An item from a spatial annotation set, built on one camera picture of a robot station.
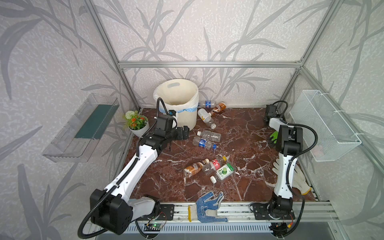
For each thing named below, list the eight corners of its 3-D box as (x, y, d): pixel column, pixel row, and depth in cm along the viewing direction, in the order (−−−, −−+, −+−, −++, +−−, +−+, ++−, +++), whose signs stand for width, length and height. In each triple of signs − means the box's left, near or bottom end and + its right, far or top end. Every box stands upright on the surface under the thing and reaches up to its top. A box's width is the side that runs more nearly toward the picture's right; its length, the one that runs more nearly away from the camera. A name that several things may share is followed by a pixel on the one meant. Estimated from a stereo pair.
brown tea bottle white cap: (186, 181, 86) (185, 177, 81) (182, 174, 88) (181, 170, 83) (209, 165, 92) (210, 161, 87) (206, 160, 94) (206, 156, 89)
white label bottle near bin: (212, 130, 108) (213, 125, 104) (195, 116, 117) (195, 111, 113) (219, 125, 111) (219, 120, 107) (202, 111, 120) (202, 107, 116)
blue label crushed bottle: (191, 145, 101) (191, 141, 98) (194, 138, 104) (194, 135, 101) (209, 150, 98) (210, 147, 95) (212, 143, 102) (212, 140, 98)
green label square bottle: (214, 187, 84) (215, 184, 80) (208, 178, 87) (209, 175, 83) (236, 171, 89) (238, 168, 86) (230, 163, 93) (231, 160, 89)
